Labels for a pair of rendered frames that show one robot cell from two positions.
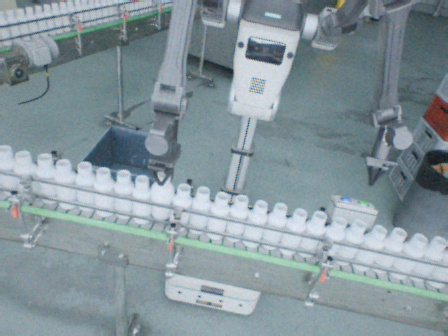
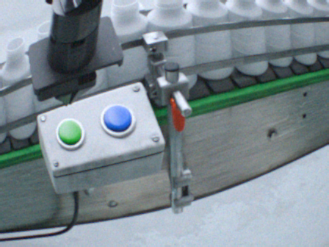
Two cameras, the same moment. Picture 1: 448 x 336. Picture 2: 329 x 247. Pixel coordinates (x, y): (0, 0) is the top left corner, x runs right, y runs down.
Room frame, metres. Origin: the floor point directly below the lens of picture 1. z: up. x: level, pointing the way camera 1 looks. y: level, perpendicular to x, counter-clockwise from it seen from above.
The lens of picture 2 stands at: (1.68, -0.59, 1.76)
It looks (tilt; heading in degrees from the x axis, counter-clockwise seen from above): 41 degrees down; 162
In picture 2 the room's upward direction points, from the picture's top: 3 degrees counter-clockwise
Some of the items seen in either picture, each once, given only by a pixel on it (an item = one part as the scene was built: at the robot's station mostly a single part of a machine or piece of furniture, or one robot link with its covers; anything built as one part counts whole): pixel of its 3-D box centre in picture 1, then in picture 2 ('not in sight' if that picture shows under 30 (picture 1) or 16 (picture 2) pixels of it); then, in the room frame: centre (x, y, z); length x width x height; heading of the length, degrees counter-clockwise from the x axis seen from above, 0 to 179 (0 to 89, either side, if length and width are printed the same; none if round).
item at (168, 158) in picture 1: (166, 145); not in sight; (0.78, 0.19, 1.30); 0.10 x 0.07 x 0.07; 0
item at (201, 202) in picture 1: (200, 210); not in sight; (0.78, 0.07, 1.08); 0.06 x 0.06 x 0.17
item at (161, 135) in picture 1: (164, 123); not in sight; (0.74, 0.18, 1.39); 0.12 x 0.09 x 0.12; 0
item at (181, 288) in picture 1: (221, 242); not in sight; (1.42, -0.03, 0.24); 0.68 x 0.53 x 0.41; 0
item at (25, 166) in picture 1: (27, 176); not in sight; (0.77, 0.60, 1.08); 0.06 x 0.06 x 0.17
